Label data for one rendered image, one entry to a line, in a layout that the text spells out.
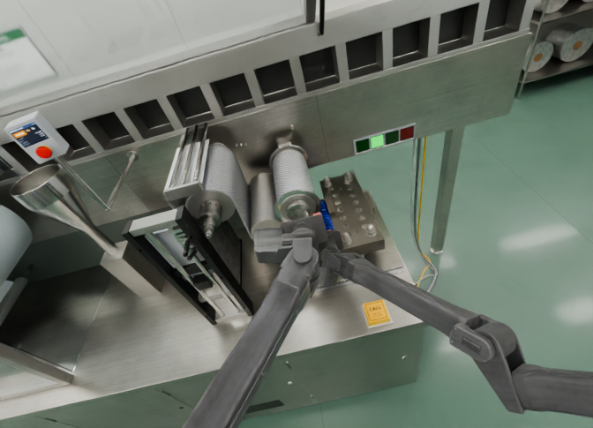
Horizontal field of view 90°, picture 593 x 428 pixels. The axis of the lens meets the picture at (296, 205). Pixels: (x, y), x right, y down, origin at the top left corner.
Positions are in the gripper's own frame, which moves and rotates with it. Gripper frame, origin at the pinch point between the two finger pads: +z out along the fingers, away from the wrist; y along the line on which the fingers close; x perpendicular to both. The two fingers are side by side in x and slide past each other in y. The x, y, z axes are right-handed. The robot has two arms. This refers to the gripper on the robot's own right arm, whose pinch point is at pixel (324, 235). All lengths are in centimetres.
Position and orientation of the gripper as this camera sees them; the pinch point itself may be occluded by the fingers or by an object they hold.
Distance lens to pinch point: 108.1
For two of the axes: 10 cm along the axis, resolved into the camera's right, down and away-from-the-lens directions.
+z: 0.1, -2.2, 9.8
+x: -2.7, -9.4, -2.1
